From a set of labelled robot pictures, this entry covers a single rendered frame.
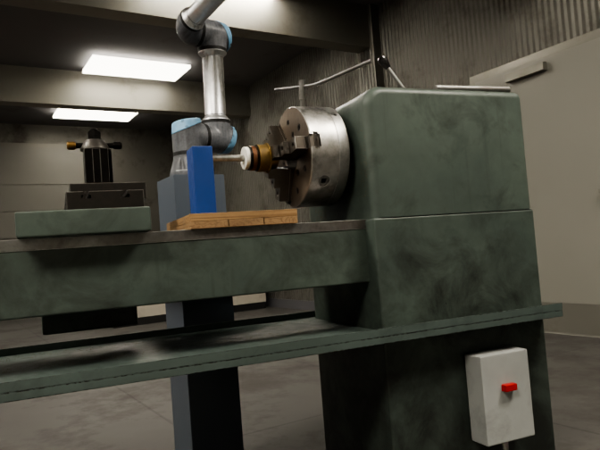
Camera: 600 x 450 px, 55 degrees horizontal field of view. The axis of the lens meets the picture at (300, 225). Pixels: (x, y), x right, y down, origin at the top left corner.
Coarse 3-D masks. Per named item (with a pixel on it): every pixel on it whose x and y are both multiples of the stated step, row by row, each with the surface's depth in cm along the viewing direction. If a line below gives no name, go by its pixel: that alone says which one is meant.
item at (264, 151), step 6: (264, 144) 179; (252, 150) 174; (258, 150) 175; (264, 150) 175; (270, 150) 175; (252, 156) 173; (258, 156) 174; (264, 156) 174; (270, 156) 175; (252, 162) 174; (258, 162) 175; (264, 162) 175; (270, 162) 175; (276, 162) 178; (252, 168) 175; (258, 168) 176; (264, 168) 176; (270, 168) 176
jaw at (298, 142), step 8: (312, 136) 169; (280, 144) 174; (288, 144) 173; (296, 144) 168; (304, 144) 169; (312, 144) 169; (272, 152) 175; (280, 152) 174; (288, 152) 172; (296, 152) 172; (272, 160) 176; (280, 160) 177
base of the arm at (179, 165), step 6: (186, 150) 220; (174, 156) 223; (180, 156) 221; (186, 156) 220; (174, 162) 222; (180, 162) 220; (186, 162) 219; (174, 168) 220; (180, 168) 220; (186, 168) 219
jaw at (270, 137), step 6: (270, 126) 188; (276, 126) 188; (270, 132) 188; (276, 132) 186; (282, 132) 187; (270, 138) 183; (276, 138) 184; (282, 138) 185; (270, 144) 181; (276, 144) 182
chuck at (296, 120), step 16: (288, 112) 182; (304, 112) 173; (320, 112) 175; (288, 128) 183; (304, 128) 171; (320, 128) 171; (320, 144) 170; (336, 144) 171; (288, 160) 187; (304, 160) 173; (320, 160) 169; (336, 160) 171; (304, 176) 173; (320, 176) 171; (336, 176) 173; (304, 192) 174; (320, 192) 174
